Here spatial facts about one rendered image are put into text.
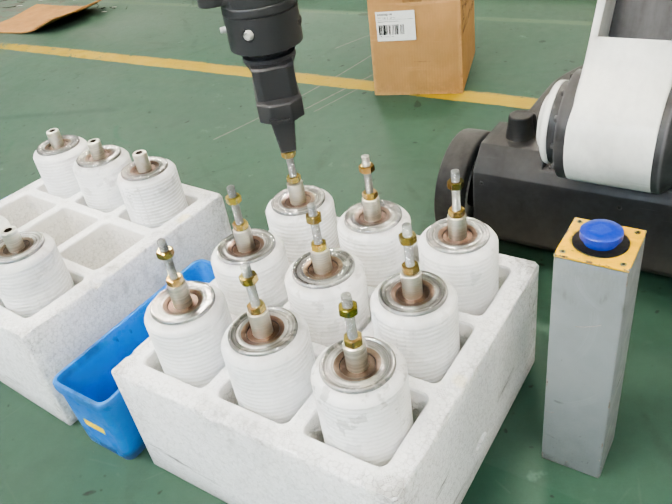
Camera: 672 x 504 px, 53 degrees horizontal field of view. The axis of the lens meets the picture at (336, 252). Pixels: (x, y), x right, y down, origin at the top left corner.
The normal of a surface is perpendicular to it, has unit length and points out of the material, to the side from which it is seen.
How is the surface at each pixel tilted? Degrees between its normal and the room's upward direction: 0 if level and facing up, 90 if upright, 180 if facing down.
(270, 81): 90
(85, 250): 90
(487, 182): 90
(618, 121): 54
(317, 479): 90
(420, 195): 0
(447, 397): 0
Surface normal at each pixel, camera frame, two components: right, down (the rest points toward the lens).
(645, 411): -0.14, -0.80
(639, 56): -0.53, 0.05
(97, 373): 0.83, 0.19
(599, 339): -0.53, 0.55
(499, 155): -0.48, -0.18
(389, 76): -0.27, 0.57
